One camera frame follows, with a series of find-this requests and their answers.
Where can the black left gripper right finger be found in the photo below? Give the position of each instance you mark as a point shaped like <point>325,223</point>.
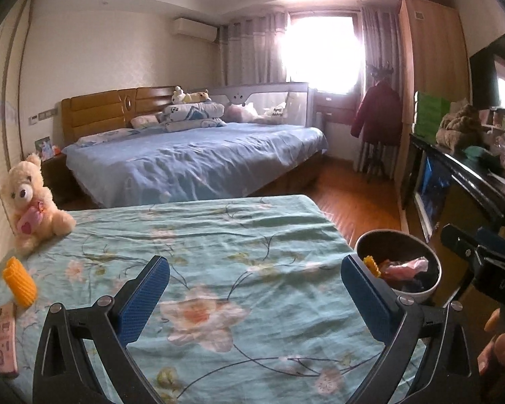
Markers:
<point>462,244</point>

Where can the orange foam fruit net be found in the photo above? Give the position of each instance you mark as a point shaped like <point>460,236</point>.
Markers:
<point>372,266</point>

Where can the black television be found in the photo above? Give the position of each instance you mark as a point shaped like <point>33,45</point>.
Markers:
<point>488,75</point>

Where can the teal floral bed sheet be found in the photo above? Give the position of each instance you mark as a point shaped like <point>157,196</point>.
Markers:
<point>255,310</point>

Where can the grey striped curtain right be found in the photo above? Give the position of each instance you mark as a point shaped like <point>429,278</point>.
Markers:
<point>382,40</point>

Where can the black tv cabinet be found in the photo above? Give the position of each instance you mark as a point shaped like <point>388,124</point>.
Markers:
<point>440,188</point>

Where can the dark wooden nightstand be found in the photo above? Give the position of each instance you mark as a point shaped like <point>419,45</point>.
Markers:
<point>59,179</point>

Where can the wooden wardrobe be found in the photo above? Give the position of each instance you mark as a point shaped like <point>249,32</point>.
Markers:
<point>434,61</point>

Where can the pink pillow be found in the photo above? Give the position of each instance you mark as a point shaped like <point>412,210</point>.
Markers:
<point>144,121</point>

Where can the blue bed cover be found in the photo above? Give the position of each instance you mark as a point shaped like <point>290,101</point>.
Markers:
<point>136,167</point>

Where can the dark red hanging coat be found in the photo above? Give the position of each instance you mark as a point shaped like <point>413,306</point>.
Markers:
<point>379,117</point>

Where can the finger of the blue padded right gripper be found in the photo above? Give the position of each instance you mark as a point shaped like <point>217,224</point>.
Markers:
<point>447,371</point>

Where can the red white plastic bag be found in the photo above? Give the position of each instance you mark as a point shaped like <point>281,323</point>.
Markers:
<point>403,272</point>

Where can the wooden headboard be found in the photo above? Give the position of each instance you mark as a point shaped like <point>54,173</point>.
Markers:
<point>110,110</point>

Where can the cream teddy bear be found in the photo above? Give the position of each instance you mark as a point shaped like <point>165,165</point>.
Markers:
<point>35,216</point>

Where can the white air conditioner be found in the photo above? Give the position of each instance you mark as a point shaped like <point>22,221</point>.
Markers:
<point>195,29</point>

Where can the person's right hand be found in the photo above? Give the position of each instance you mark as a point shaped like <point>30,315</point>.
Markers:
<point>491,361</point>

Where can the grey striped curtain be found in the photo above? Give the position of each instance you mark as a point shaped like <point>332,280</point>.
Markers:
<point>251,49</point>
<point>382,40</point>

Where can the grey striped curtain left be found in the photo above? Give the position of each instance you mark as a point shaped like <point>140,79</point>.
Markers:
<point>251,49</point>

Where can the dark trash bin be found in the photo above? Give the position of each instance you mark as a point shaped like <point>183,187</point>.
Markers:
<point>385,244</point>

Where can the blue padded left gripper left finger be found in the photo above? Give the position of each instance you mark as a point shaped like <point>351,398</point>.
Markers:
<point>63,371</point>

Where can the pink remote control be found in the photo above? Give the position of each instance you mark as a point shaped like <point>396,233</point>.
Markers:
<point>8,358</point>

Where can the blue white pillow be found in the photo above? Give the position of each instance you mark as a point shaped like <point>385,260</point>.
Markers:
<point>191,116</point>

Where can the green storage boxes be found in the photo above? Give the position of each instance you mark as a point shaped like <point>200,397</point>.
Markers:
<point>428,114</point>

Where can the brown plush toy on cabinet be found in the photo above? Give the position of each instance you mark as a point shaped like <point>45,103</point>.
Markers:
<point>460,130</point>

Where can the white bed guard rail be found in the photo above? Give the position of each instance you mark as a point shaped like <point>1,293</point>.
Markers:
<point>296,97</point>

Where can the small plush toy on headboard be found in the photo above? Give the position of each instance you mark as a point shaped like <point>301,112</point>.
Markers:
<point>179,96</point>

